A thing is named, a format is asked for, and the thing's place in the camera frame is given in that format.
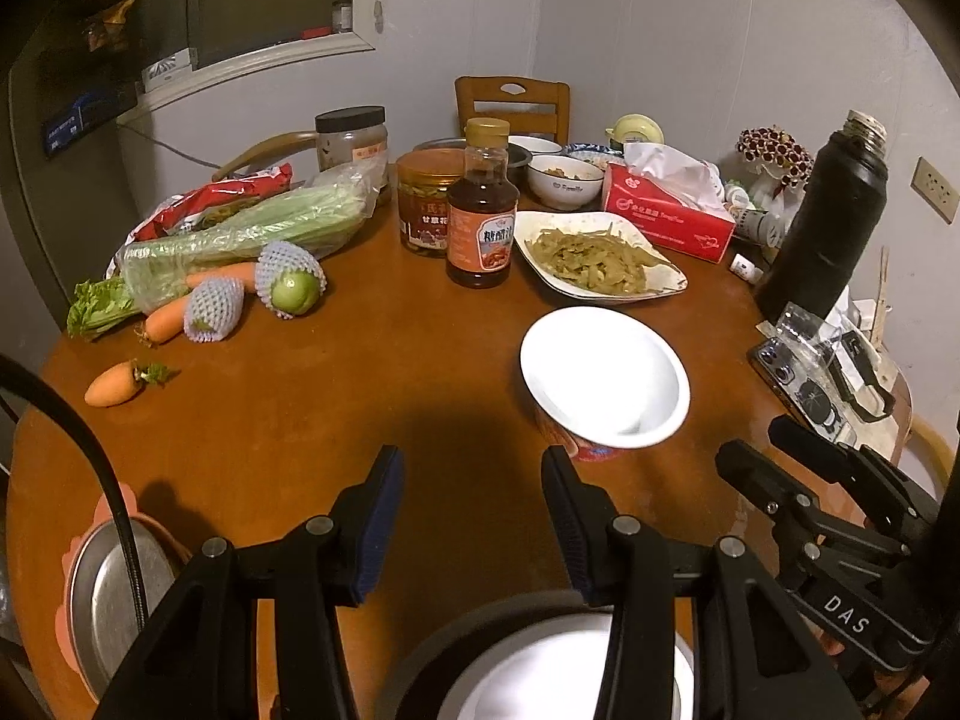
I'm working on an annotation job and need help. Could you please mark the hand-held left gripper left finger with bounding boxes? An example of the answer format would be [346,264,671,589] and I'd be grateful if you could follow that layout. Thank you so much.
[94,445,407,720]

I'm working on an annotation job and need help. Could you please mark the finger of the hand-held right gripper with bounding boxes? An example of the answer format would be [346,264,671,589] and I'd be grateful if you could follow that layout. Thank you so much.
[767,415,905,492]
[715,440,822,537]

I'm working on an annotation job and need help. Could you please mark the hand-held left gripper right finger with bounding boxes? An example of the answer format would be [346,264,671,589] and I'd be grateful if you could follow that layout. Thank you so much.
[540,445,863,720]

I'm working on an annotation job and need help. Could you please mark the black bowl white inside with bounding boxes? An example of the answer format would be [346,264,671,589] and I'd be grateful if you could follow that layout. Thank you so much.
[373,589,697,720]

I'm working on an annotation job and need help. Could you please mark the red paper noodle bowl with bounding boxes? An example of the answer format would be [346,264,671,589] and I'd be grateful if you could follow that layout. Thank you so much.
[520,306,692,464]

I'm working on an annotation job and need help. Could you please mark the round metal pan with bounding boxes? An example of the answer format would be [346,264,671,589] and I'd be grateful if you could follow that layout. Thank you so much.
[69,521,179,700]

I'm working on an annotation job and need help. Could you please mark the pink scalloped plate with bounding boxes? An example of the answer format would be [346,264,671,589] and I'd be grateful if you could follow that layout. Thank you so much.
[56,493,151,691]

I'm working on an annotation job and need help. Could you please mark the smartphone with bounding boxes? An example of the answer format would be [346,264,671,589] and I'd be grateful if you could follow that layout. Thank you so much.
[750,337,860,445]

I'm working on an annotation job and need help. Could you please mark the curved wooden chair back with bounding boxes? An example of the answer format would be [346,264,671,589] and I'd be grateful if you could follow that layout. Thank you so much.
[896,375,960,482]
[212,131,320,182]

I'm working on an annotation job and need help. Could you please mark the clear plastic wrapper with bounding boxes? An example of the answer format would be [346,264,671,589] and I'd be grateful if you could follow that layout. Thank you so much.
[757,300,880,362]

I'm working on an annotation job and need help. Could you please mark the wooden sticks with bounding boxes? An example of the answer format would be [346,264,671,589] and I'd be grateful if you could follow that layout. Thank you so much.
[870,244,895,332]

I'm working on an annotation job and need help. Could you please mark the black thermos flask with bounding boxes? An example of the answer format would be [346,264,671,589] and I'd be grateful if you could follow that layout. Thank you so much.
[754,109,890,324]

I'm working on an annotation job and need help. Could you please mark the white pill bottle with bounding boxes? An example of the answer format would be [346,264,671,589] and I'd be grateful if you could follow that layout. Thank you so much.
[731,206,785,245]

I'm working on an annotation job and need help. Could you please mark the green fruit in foam net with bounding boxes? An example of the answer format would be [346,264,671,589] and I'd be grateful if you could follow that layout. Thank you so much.
[255,241,328,319]
[184,277,247,344]

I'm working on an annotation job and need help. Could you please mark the plate of pickled vegetables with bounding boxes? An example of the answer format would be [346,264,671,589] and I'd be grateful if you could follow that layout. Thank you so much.
[514,210,689,306]

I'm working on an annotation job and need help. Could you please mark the red tissue box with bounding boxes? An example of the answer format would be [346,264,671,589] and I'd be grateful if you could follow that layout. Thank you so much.
[600,142,737,264]

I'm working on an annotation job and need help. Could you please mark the flower decoration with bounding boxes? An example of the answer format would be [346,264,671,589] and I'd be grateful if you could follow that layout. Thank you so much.
[737,127,815,209]

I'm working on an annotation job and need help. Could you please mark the large carrot with stem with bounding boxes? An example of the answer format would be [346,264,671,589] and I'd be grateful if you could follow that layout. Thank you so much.
[84,360,179,408]

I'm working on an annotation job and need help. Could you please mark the brown sauce bottle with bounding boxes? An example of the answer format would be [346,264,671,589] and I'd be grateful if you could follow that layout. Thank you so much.
[446,118,520,290]

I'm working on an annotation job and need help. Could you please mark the celery bunch in plastic bag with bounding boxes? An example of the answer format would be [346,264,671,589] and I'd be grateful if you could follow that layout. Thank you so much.
[66,163,380,342]

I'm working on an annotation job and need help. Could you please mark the glass jar of pickles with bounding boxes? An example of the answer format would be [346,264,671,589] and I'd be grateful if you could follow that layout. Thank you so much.
[396,150,470,258]

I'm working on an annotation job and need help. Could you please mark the white ceramic bowl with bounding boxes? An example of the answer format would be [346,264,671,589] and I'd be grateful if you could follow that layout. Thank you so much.
[525,155,605,212]

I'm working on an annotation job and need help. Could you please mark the tape roll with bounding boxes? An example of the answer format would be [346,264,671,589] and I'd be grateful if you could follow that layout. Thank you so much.
[609,114,665,152]

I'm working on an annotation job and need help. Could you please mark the blue patterned bowl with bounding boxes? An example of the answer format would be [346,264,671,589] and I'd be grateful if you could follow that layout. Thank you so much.
[562,141,628,170]

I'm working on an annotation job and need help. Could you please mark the red snack bag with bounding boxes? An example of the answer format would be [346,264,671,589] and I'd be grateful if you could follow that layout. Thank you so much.
[109,165,293,278]

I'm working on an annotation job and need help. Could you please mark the plastic jar with black lid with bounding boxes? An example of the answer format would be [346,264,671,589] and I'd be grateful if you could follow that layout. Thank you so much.
[315,106,389,173]

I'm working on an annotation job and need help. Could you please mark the white bowl with dark rim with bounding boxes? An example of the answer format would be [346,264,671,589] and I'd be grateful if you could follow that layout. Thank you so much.
[507,135,564,169]

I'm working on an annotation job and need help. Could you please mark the grey refrigerator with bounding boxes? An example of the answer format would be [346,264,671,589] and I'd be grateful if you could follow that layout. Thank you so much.
[4,0,151,331]

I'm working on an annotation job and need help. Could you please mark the white flat box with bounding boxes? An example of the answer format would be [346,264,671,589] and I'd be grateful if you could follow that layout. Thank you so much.
[142,49,194,91]

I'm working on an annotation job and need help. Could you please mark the blue box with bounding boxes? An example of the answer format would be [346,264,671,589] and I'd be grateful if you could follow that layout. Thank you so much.
[45,94,113,158]

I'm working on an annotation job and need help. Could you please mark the white framed window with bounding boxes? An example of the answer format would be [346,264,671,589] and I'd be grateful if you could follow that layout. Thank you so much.
[139,0,376,91]

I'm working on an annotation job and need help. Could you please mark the black strap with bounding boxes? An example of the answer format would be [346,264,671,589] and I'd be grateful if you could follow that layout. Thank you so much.
[827,330,894,422]

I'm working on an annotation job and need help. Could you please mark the black cable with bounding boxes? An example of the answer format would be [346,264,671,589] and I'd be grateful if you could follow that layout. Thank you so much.
[0,352,149,635]

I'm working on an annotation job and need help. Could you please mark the wall outlet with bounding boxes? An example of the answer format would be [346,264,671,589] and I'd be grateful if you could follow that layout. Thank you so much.
[911,157,960,225]

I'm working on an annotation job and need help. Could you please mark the grey wall cable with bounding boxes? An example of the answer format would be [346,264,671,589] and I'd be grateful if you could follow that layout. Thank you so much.
[120,124,226,167]

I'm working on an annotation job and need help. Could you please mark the black wall shelf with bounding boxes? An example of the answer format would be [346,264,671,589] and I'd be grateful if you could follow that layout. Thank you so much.
[41,0,147,158]

